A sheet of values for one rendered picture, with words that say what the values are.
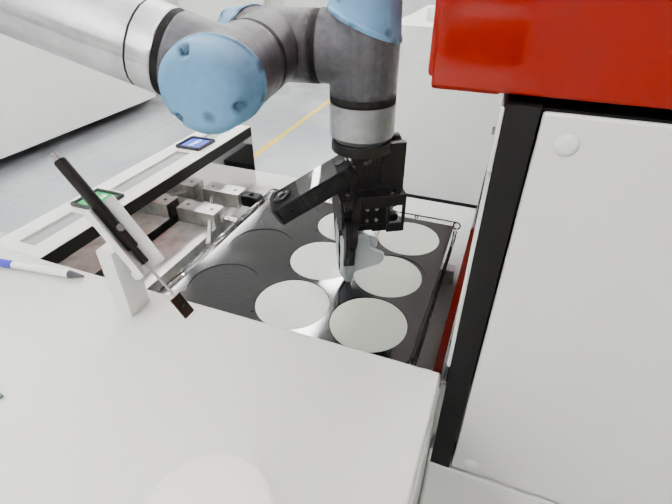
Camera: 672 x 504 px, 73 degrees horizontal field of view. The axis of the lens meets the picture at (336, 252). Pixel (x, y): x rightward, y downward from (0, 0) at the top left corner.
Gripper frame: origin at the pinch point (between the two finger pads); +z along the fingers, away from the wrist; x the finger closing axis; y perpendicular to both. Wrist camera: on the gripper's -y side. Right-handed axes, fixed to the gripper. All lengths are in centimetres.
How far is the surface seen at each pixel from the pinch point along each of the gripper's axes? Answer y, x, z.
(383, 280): 5.8, -1.1, 1.2
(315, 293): -4.2, -2.1, 1.3
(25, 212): -147, 207, 91
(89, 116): -141, 340, 78
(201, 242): -21.2, 17.3, 3.5
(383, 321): 3.6, -9.2, 1.3
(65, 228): -38.7, 11.6, -4.7
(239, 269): -14.6, 5.5, 1.4
